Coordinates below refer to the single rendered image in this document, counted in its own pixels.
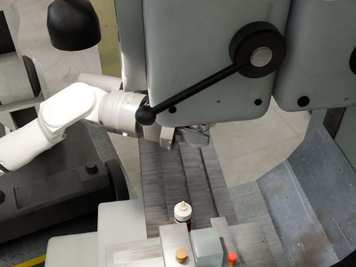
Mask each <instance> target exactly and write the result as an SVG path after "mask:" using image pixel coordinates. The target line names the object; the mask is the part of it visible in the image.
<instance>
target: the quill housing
mask: <svg viewBox="0 0 356 267"><path fill-rule="evenodd" d="M142 2H143V18H144V34H145V50H146V66H147V82H148V94H149V101H150V106H151V107H154V106H156V105H158V104H160V103H161V102H163V101H165V100H167V99H169V98H171V97H173V96H174V95H176V94H178V93H180V92H181V91H183V90H186V89H187V88H189V87H191V86H192V85H194V84H196V83H198V82H200V81H202V80H204V79H205V78H207V77H209V76H211V75H213V74H215V73H217V72H218V71H220V70H222V69H224V68H226V67H228V66H230V65H231V64H233V63H232V61H231V59H230V56H229V45H230V42H231V40H232V38H233V36H234V35H235V33H236V32H237V31H238V30H239V29H241V28H242V27H243V26H245V25H247V24H249V23H252V22H257V21H264V22H268V23H271V24H273V25H274V26H275V27H276V28H277V29H278V30H279V32H280V33H281V34H282V36H283V37H284V33H285V29H286V24H287V19H288V14H289V10H290V4H291V0H142ZM276 73H277V69H276V70H275V71H274V72H272V73H270V74H269V75H266V76H264V77H260V78H248V77H245V76H243V75H241V74H240V73H239V72H236V73H234V74H232V75H230V76H228V77H227V78H225V79H223V80H221V81H219V82H218V83H215V84H213V85H211V86H210V87H208V88H206V89H204V90H203V91H201V92H199V93H197V94H195V95H193V96H191V97H189V98H188V99H186V100H184V101H182V102H180V103H178V104H176V105H174V106H172V107H171V108H169V109H167V110H165V111H163V112H161V113H159V114H158V115H156V120H155V121H156V122H157V123H158V124H159V125H161V126H163V127H181V126H193V125H200V124H211V123H222V122H233V121H245V120H254V119H258V118H260V117H262V116H264V115H265V114H266V112H267V111H268V108H269V105H270V101H271V96H272V91H273V86H274V81H275V76H276Z"/></svg>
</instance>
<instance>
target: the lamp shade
mask: <svg viewBox="0 0 356 267"><path fill-rule="evenodd" d="M47 29H48V33H49V37H50V41H51V44H52V46H53V47H55V48H56V49H59V50H63V51H80V50H85V49H88V48H91V47H93V46H95V45H96V44H98V43H99V42H100V41H101V38H102V37H101V30H100V23H99V18H98V16H97V14H96V12H95V10H94V8H93V6H92V4H91V2H90V1H88V0H54V1H53V2H52V3H51V4H50V5H49V6H48V13H47Z"/></svg>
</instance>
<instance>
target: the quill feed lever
mask: <svg viewBox="0 0 356 267"><path fill-rule="evenodd" d="M286 53H287V44H286V41H285V39H284V37H283V36H282V34H281V33H280V32H279V30H278V29H277V28H276V27H275V26H274V25H273V24H271V23H268V22H264V21H257V22H252V23H249V24H247V25H245V26H243V27H242V28H241V29H239V30H238V31H237V32H236V33H235V35H234V36H233V38H232V40H231V42H230V45H229V56H230V59H231V61H232V63H233V64H231V65H230V66H228V67H226V68H224V69H222V70H220V71H218V72H217V73H215V74H213V75H211V76H209V77H207V78H205V79H204V80H202V81H200V82H198V83H196V84H194V85H192V86H191V87H189V88H187V89H186V90H183V91H181V92H180V93H178V94H176V95H174V96H173V97H171V98H169V99H167V100H165V101H163V102H161V103H160V104H158V105H156V106H154V107H151V106H149V105H142V106H140V107H139V108H138V109H137V110H136V112H135V120H136V122H137V123H138V124H139V125H140V126H143V127H149V126H151V125H152V124H153V123H154V122H155V120H156V115H158V114H159V113H161V112H163V111H165V110H167V109H169V108H171V107H172V106H174V105H176V104H178V103H180V102H182V101H184V100H186V99H188V98H189V97H191V96H193V95H195V94H197V93H199V92H201V91H203V90H204V89H206V88H208V87H210V86H211V85H213V84H215V83H218V82H219V81H221V80H223V79H225V78H227V77H228V76H230V75H232V74H234V73H236V72H239V73H240V74H241V75H243V76H245V77H248V78H260V77H264V76H266V75H269V74H270V73H272V72H274V71H275V70H276V69H277V68H278V67H279V66H280V65H281V64H282V62H283V60H284V58H285V56H286Z"/></svg>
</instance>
